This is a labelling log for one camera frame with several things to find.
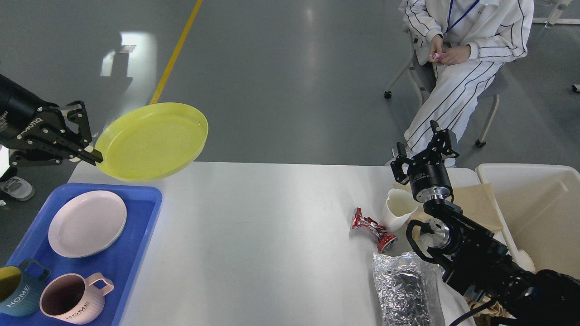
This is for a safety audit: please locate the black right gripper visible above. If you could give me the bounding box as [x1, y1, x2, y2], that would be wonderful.
[390, 120, 459, 203]

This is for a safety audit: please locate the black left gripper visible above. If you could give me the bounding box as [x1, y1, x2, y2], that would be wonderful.
[0, 74, 103, 168]

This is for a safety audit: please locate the yellow plastic plate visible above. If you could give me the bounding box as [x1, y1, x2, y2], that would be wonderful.
[95, 102, 209, 183]

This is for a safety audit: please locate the pink HOME mug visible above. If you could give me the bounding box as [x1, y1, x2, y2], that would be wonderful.
[39, 273, 115, 325]

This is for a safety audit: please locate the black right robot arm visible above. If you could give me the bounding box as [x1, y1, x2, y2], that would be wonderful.
[390, 120, 580, 326]

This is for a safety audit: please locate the standing person in dark clothes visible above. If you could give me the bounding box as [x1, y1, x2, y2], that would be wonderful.
[0, 167, 35, 201]

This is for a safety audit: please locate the white paper cup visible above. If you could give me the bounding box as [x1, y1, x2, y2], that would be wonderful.
[380, 188, 419, 233]

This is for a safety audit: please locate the grey rolling chair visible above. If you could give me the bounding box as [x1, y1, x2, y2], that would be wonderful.
[384, 27, 509, 148]

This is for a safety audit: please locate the brown paper bag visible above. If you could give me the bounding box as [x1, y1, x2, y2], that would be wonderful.
[379, 183, 503, 234]

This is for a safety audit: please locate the pink plate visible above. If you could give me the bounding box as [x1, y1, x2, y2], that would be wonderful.
[48, 190, 128, 258]

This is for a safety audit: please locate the crushed red soda can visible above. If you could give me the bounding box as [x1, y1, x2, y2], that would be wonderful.
[351, 207, 398, 254]

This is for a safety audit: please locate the seated person in white tracksuit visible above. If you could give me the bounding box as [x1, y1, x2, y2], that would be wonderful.
[399, 0, 534, 156]

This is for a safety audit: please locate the white plastic bin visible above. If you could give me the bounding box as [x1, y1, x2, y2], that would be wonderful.
[476, 163, 580, 278]

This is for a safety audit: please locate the crumpled silver foil bag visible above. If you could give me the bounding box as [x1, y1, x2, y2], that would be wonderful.
[372, 252, 445, 326]

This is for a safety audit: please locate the blue HOME mug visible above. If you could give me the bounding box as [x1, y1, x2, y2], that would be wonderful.
[0, 258, 51, 317]

